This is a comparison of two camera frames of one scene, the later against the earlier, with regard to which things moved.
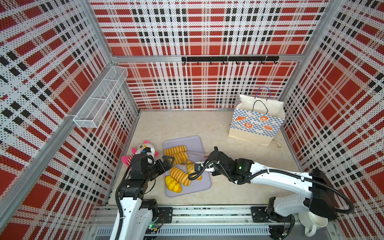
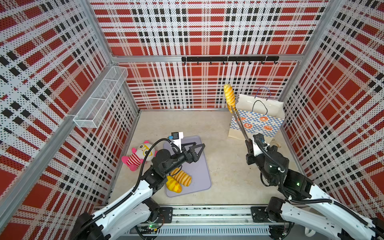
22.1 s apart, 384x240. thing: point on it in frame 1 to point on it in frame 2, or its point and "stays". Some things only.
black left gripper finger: x=168 y=157 to x=183 y=148
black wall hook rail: x=262 y=59 stays
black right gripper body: x=214 y=173 to x=260 y=159
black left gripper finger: x=166 y=165 to x=198 y=151
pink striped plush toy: x=145 y=147 stays
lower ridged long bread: x=180 y=175 stays
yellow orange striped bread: x=173 y=184 stays
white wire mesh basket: x=91 y=113 stays
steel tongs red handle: x=206 y=156 to x=239 y=118
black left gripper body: x=156 y=169 to x=188 y=158
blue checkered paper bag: x=255 y=119 stays
